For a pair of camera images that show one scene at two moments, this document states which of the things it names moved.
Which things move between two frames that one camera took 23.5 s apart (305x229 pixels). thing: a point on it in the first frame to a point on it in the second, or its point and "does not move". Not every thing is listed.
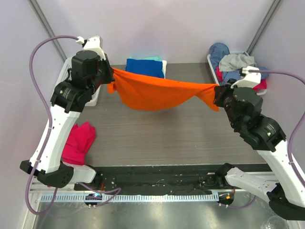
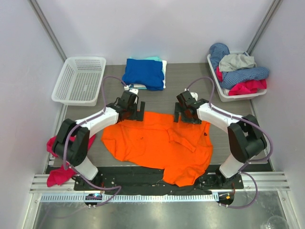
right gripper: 219,96 to 183,115
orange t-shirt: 144,92 to 184,151
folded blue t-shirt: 145,67 does not move
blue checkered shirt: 218,51 does not move
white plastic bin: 209,60 does not move
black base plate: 156,180 does not move
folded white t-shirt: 164,68 does not move
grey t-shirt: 227,62 does not move
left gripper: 107,72 to 137,111
